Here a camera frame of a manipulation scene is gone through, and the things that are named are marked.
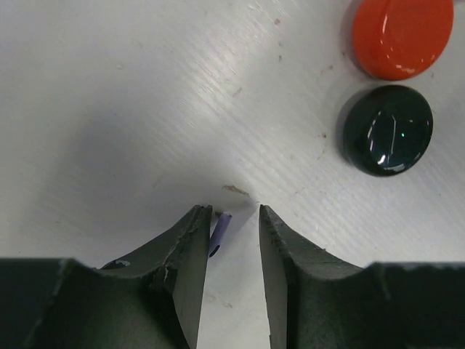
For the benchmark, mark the black earbud charging case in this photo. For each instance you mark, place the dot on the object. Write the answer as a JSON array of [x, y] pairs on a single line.
[[388, 130]]

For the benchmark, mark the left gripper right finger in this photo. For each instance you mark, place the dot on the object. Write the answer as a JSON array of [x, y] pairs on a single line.
[[316, 300]]

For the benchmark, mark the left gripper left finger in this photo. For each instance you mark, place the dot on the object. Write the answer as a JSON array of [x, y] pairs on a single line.
[[149, 298]]

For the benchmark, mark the red earbud charging case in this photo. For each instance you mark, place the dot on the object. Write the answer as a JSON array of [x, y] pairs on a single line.
[[397, 40]]

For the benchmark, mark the purple earbud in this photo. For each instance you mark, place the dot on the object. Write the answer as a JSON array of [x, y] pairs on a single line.
[[219, 232]]

